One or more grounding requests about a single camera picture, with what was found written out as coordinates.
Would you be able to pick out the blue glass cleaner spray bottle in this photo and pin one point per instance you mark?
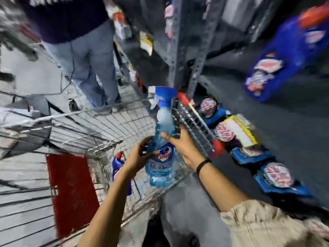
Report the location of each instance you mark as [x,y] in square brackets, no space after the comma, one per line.
[164,126]

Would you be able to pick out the red cart seat flap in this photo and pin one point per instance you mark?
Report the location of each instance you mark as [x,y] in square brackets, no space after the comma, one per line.
[72,192]

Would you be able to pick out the person's left forearm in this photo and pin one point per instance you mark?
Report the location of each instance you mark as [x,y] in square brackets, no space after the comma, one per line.
[110,210]

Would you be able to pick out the person's right hand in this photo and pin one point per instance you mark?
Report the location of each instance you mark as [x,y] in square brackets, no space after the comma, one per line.
[187,149]

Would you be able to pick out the person's right forearm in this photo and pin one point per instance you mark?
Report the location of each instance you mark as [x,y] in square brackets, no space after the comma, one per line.
[221,187]

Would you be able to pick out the black wristband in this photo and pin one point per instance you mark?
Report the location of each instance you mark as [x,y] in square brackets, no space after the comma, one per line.
[203,165]

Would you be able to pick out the dark blue refill pouch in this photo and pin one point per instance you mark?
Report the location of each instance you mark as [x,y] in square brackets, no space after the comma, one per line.
[117,165]

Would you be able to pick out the yellow shelf price label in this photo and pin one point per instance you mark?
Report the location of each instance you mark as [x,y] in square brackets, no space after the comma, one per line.
[241,131]

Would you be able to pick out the person's left hand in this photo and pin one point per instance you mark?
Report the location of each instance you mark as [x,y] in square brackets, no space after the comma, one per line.
[133,162]

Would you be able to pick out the yellow hanging shelf tag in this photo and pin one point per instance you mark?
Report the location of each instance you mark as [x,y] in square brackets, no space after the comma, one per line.
[146,43]

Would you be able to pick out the person's left thumb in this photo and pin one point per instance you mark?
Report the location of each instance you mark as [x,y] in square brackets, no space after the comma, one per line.
[152,153]

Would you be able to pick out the beige shirt sleeve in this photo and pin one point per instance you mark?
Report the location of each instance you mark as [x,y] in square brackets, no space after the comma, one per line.
[267,226]

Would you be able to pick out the red and white packets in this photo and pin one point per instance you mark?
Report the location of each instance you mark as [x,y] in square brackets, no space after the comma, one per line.
[119,17]
[169,19]

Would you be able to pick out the grey metal shelf rack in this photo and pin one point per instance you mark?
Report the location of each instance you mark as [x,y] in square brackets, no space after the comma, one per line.
[181,48]

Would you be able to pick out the person's right thumb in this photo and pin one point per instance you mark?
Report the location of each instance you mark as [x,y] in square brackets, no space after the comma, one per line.
[169,138]

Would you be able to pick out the person's dark trouser leg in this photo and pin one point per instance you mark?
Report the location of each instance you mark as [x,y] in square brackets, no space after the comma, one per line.
[154,234]

